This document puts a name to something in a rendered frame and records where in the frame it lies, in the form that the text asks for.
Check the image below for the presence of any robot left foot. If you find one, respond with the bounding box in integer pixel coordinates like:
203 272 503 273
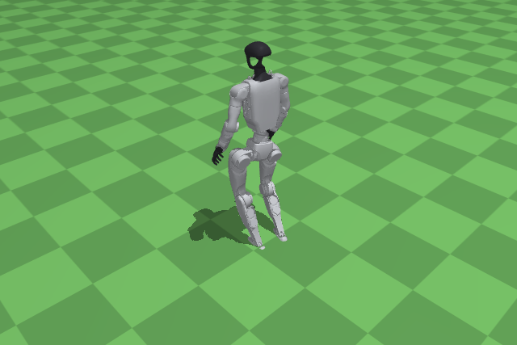
248 236 265 250

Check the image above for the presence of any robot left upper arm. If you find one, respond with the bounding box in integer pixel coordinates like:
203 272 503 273
225 83 249 133

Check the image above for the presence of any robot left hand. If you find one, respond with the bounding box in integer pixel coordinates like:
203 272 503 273
212 146 223 166

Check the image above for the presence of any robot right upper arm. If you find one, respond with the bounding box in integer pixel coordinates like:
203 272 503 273
275 73 290 114

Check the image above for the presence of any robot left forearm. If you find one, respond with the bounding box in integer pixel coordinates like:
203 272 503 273
216 120 233 152

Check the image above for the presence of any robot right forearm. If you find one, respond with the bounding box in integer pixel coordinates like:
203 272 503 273
269 111 288 133

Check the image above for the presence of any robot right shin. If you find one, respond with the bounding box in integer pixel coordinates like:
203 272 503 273
263 181 285 237

